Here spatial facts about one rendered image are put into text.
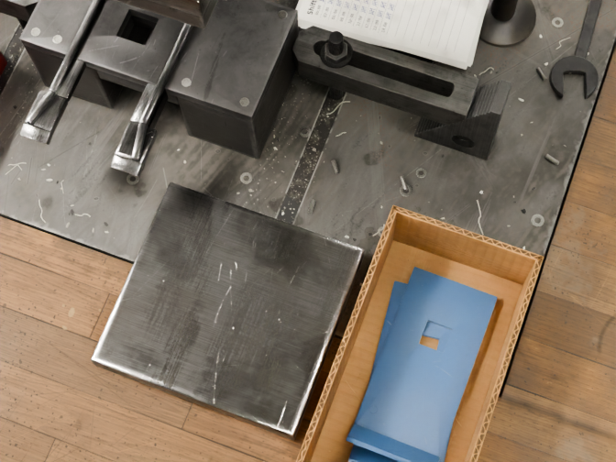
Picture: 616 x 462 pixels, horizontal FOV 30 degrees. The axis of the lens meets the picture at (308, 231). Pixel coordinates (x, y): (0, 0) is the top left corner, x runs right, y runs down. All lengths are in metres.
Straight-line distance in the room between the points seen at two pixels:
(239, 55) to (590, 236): 0.32
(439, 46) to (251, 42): 0.16
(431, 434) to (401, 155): 0.24
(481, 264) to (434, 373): 0.10
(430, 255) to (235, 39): 0.23
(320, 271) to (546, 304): 0.18
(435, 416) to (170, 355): 0.21
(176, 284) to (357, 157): 0.19
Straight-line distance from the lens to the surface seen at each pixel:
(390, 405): 0.90
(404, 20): 0.97
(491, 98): 0.91
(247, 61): 0.92
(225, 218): 0.93
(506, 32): 1.02
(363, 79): 0.92
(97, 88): 0.98
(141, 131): 0.89
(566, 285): 0.95
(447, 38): 0.97
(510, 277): 0.93
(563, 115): 1.00
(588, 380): 0.93
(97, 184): 0.98
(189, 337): 0.91
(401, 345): 0.91
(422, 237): 0.91
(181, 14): 0.79
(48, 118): 0.92
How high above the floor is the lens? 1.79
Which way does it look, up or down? 71 degrees down
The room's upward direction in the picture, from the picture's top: 4 degrees counter-clockwise
